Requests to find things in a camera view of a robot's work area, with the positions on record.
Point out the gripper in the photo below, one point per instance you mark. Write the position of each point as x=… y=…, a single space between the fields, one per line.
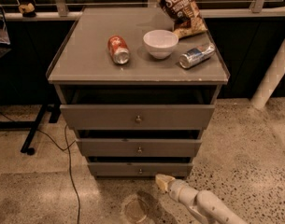
x=174 y=187

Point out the grey bottom drawer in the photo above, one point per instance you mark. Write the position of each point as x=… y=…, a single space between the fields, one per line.
x=123 y=169

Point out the grey drawer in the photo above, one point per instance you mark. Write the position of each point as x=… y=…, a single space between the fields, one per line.
x=138 y=147
x=137 y=117
x=123 y=169

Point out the grey drawer cabinet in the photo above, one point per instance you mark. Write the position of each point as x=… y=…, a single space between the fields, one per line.
x=85 y=74

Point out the grey middle drawer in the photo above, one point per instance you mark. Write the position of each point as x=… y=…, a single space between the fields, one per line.
x=138 y=147

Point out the grey top drawer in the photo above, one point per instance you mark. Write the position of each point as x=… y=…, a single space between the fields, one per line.
x=137 y=117

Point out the round floor drain cover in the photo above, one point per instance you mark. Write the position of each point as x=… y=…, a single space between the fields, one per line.
x=135 y=210

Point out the silver blue can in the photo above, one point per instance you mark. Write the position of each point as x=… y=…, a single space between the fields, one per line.
x=196 y=55

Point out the white bowl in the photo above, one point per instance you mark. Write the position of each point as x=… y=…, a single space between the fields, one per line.
x=160 y=43

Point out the orange soda can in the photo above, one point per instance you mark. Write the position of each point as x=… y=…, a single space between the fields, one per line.
x=118 y=50

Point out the white diagonal pole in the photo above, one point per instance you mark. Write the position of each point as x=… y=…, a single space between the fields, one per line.
x=272 y=77

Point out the brown chip bag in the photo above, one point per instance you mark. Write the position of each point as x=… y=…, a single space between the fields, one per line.
x=186 y=17

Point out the small yellow figurine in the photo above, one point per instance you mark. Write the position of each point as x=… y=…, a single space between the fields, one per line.
x=27 y=10

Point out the black desk leg frame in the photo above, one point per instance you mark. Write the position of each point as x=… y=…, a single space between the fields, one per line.
x=31 y=126

